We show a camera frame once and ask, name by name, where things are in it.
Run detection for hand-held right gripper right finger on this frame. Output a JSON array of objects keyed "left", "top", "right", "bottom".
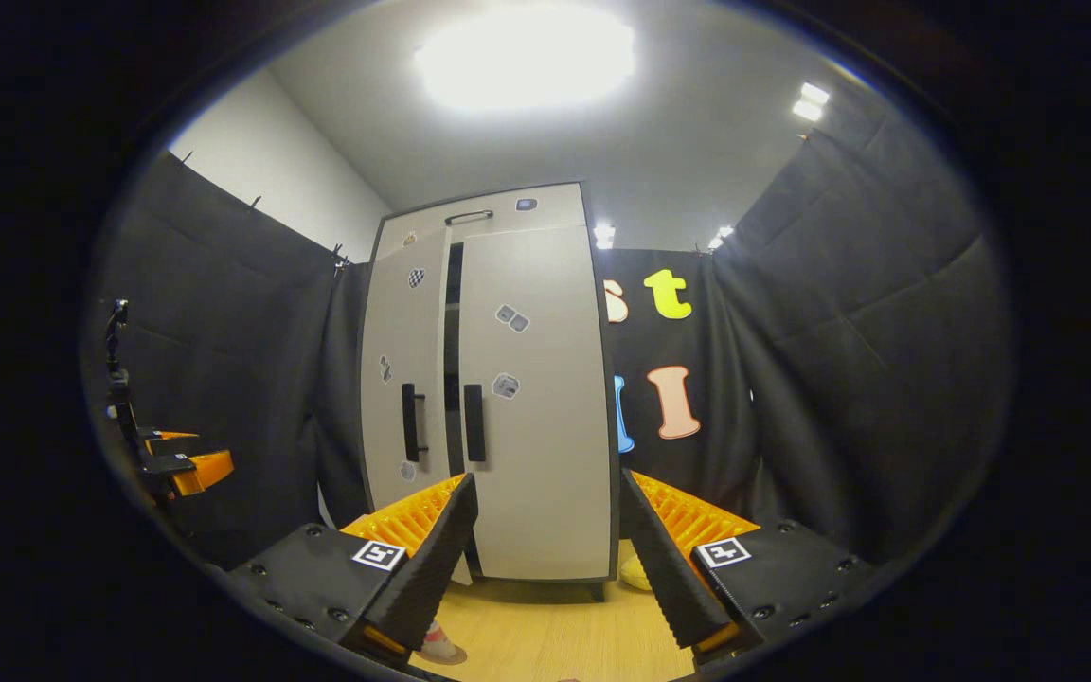
[{"left": 618, "top": 468, "right": 880, "bottom": 670}]

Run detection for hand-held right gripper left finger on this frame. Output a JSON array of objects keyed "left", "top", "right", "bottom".
[{"left": 224, "top": 473, "right": 481, "bottom": 665}]

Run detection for white cabinet door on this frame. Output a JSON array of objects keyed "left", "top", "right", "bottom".
[
  {"left": 359, "top": 227, "right": 455, "bottom": 588},
  {"left": 457, "top": 224, "right": 619, "bottom": 583}
]

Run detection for white and grey cabinet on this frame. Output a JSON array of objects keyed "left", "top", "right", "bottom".
[{"left": 356, "top": 180, "right": 623, "bottom": 603}]

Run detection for white cabinet drawer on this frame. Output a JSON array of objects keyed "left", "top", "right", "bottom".
[{"left": 374, "top": 183, "right": 593, "bottom": 253}]

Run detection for black backdrop cloth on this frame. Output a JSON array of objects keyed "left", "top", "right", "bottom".
[{"left": 81, "top": 127, "right": 1016, "bottom": 571}]

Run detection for large ceiling light panel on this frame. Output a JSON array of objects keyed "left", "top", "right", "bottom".
[{"left": 412, "top": 4, "right": 637, "bottom": 116}]

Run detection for black left door handle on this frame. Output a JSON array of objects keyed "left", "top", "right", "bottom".
[{"left": 400, "top": 382, "right": 431, "bottom": 464}]

